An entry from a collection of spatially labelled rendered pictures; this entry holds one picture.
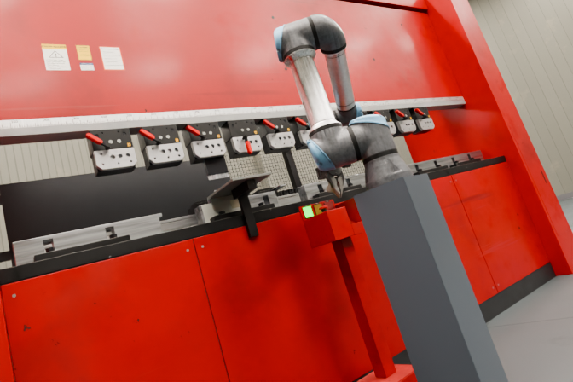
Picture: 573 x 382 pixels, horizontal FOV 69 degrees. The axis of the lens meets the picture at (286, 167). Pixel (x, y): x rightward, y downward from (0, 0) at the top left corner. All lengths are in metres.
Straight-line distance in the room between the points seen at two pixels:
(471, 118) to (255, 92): 1.86
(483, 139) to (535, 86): 8.21
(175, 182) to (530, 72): 10.17
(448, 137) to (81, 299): 2.86
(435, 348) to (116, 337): 0.97
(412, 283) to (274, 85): 1.33
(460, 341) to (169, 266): 0.96
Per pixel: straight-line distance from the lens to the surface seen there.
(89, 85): 1.87
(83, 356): 1.51
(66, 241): 1.65
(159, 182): 2.34
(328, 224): 1.64
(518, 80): 11.65
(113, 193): 2.27
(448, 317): 1.27
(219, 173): 1.90
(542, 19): 11.83
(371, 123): 1.33
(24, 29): 1.97
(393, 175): 1.28
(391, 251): 1.28
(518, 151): 3.31
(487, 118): 3.39
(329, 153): 1.30
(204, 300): 1.60
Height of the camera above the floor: 0.66
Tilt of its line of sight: 12 degrees up
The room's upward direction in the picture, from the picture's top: 18 degrees counter-clockwise
